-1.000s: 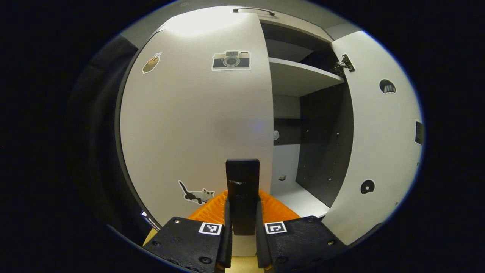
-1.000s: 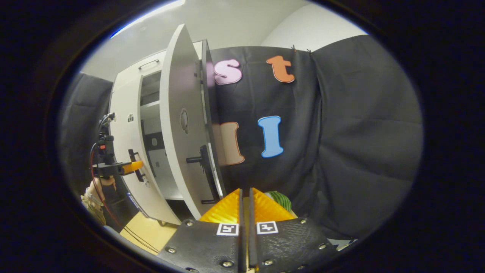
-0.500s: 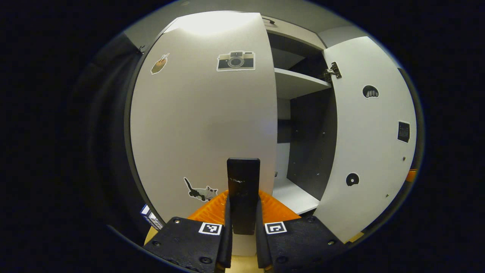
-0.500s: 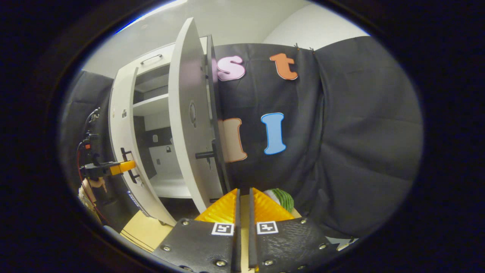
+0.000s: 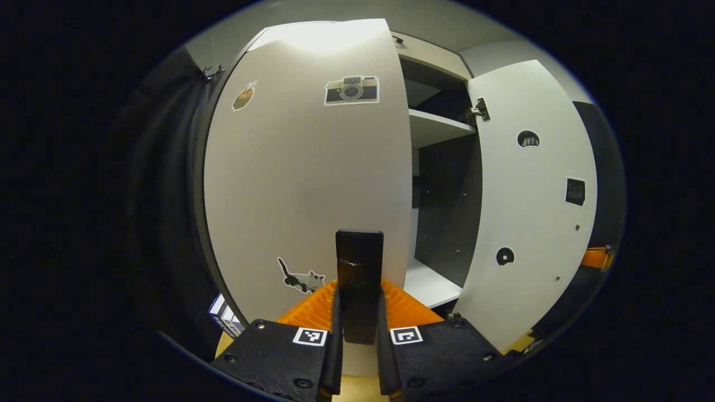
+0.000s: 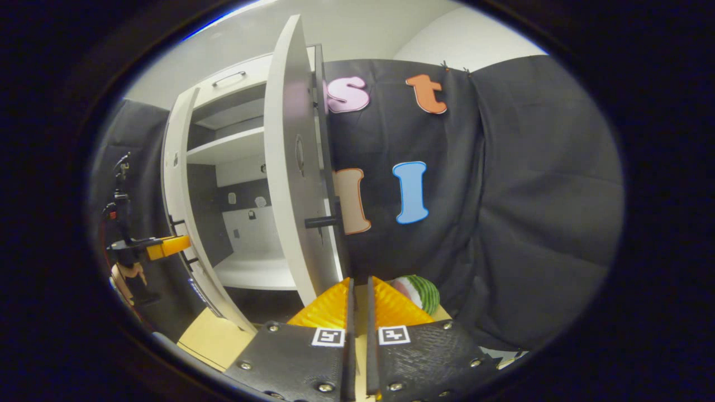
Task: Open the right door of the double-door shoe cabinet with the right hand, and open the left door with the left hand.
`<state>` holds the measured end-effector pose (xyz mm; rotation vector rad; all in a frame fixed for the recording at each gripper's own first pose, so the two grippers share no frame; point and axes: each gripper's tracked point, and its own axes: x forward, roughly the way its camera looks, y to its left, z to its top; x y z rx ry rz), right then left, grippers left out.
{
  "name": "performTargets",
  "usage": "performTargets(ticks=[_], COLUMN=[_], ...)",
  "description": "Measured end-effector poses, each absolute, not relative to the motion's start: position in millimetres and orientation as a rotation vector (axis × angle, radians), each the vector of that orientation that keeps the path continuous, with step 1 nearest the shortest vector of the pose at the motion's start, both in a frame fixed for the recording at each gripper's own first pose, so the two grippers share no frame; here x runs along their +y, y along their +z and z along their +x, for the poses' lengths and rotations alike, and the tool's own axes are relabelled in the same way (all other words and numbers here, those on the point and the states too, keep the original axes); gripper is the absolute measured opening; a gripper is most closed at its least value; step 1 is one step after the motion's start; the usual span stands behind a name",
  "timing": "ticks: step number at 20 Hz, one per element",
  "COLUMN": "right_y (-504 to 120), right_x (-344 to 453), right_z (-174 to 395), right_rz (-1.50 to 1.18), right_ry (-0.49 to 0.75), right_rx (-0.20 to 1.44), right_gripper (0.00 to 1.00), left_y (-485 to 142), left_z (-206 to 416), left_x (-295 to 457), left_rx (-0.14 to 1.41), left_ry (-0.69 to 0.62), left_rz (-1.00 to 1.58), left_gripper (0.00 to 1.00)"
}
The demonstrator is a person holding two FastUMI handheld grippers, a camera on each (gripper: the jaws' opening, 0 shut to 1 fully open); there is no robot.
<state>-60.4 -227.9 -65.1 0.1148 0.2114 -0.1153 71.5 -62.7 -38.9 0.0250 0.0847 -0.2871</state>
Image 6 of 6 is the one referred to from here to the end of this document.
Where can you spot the black backdrop cloth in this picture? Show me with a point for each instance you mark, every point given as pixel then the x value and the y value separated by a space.
pixel 530 195

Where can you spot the beige cabinet drawer front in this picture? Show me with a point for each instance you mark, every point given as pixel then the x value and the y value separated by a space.
pixel 254 67

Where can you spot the white printed packet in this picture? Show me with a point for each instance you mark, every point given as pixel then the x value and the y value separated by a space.
pixel 503 357

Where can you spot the beige cabinet shelf board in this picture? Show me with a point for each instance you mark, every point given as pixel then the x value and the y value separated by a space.
pixel 229 146

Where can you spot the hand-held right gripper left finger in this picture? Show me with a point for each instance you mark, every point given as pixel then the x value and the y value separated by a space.
pixel 301 357

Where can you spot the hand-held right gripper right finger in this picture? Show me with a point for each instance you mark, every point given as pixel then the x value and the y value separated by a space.
pixel 424 352

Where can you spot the striped green watermelon toy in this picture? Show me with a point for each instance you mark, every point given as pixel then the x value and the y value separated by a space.
pixel 422 293

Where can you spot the beige double-door shoe cabinet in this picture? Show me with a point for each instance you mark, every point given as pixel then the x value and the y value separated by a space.
pixel 246 229

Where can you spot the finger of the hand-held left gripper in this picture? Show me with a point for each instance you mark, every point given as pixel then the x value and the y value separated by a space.
pixel 170 245

